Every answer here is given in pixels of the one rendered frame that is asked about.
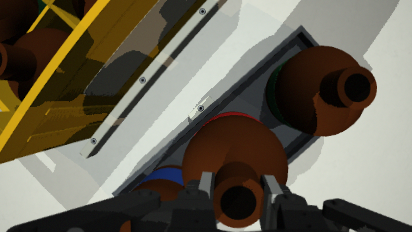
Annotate brown bottle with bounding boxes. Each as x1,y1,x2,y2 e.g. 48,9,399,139
0,0,47,45
0,28,70,102
72,0,97,21
265,46,377,137
181,112,288,228
120,165,185,232

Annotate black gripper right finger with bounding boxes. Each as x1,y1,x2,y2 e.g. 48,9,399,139
259,175,412,232

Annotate dark grey narrow tray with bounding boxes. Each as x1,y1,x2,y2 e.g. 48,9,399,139
112,25,320,197

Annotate yellow crate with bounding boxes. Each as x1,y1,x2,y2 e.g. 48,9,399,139
0,0,206,164

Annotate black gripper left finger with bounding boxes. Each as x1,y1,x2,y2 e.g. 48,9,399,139
6,172,220,232

